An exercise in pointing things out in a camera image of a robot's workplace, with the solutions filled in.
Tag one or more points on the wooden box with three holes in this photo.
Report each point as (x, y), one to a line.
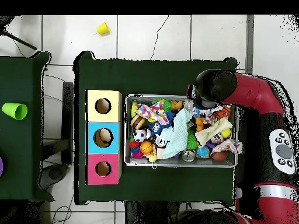
(114, 130)

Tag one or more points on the mint green knit cloth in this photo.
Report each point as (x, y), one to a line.
(177, 133)

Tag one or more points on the yellow duck toy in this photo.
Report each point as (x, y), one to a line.
(152, 158)

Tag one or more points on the purple object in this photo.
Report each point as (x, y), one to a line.
(1, 165)

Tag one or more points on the small orange basketball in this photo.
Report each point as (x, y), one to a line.
(145, 148)

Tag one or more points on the dark green side table cloth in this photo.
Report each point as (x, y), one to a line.
(23, 140)

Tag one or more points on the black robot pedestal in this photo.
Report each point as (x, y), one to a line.
(154, 214)

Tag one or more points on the cream cloth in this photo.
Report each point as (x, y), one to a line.
(212, 132)

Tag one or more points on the shallow clear mesh bin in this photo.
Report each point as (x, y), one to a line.
(177, 163)

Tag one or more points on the black floor stand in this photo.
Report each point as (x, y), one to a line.
(67, 121)

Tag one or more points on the red-brown ball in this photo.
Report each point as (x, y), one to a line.
(219, 155)

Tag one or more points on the green spiky ball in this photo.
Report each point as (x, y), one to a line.
(191, 140)

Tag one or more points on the dark green tablecloth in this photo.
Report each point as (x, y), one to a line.
(117, 74)

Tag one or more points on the yellow cup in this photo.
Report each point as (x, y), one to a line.
(103, 29)

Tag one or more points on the black tripod leg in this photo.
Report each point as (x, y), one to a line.
(21, 41)

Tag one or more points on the small soccer ball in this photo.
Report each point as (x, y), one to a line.
(139, 136)

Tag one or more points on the wooden burger toy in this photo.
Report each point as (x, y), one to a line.
(136, 123)

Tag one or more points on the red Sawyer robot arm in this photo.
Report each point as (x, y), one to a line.
(252, 91)

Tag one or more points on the green cup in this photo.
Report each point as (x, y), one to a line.
(15, 111)

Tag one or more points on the colourful polka-dot cloth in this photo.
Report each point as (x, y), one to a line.
(152, 113)

